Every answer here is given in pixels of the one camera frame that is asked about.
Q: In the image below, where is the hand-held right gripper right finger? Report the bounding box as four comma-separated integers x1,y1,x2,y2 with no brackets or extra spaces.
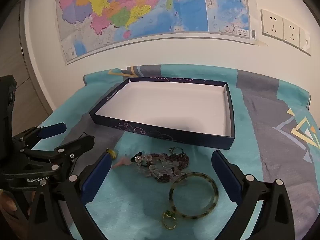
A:
211,150,299,240

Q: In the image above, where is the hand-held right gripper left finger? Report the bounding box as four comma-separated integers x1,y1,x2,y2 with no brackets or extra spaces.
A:
26,151,113,240

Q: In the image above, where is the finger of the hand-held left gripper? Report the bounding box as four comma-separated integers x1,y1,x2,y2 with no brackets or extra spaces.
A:
12,122,67,153
21,135,96,178

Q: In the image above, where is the pink pendant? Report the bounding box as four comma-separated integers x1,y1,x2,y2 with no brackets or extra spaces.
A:
112,156,133,169

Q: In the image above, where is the tortoise green bangle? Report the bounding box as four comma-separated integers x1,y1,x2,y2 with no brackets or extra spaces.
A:
169,172,219,218

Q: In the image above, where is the purple bead bracelet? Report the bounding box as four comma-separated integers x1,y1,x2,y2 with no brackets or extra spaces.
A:
144,152,190,184

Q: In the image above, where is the clear crystal bead bracelet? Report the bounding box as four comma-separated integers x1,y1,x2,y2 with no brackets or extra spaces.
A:
135,154,185,178

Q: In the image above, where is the gold ring green stone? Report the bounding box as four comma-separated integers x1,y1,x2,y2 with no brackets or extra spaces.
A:
162,210,178,229

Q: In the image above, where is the dark blue box tray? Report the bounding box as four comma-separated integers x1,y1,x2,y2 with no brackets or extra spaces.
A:
89,77,236,150

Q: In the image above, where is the person's left hand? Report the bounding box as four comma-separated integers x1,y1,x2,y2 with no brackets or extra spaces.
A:
0,189,36,220

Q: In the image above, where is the teal grey patterned blanket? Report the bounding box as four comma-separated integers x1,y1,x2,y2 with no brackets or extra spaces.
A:
32,64,320,240

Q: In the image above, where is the wooden door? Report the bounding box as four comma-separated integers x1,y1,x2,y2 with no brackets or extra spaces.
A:
0,0,54,120

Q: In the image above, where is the colourful wall map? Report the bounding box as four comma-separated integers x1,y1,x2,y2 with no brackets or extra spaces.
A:
55,0,252,65

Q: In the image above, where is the white wall switch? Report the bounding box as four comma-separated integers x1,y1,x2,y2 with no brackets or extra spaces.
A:
299,27,312,56

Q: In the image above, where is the white wall socket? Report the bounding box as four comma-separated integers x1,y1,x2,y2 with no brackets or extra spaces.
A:
261,9,284,41
282,17,300,48

